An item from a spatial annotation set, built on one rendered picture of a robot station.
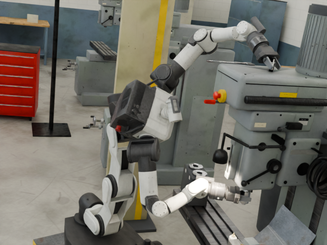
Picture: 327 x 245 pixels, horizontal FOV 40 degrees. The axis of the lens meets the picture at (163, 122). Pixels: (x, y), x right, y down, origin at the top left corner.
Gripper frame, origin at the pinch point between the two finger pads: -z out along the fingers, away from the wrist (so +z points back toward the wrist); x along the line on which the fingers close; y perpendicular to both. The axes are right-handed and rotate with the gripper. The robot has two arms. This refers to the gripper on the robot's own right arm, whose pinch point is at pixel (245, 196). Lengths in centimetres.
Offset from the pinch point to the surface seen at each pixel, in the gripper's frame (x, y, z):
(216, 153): -11.7, -24.9, 18.8
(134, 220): 153, 121, 74
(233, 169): -6.4, -16.0, 9.2
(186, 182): 49, 22, 31
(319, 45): 2, -81, -18
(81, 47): 832, 97, 341
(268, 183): -7.0, -12.7, -8.6
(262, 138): -10.6, -36.1, -0.6
